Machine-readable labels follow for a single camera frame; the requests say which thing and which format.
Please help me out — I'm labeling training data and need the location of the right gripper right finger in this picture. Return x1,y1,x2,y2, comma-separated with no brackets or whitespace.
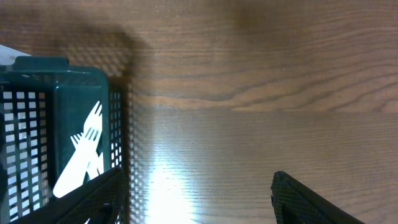
271,171,364,224

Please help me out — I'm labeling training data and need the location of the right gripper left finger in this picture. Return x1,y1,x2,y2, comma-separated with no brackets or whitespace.
15,167,126,224

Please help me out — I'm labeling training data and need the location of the white plastic fork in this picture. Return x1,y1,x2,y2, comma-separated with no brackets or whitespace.
70,133,104,180
53,101,103,198

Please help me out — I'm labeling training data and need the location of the dark green plastic basket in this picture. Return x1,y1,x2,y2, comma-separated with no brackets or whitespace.
1,56,124,223

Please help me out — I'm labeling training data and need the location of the clear plastic basket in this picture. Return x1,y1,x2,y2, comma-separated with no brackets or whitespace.
0,45,29,65

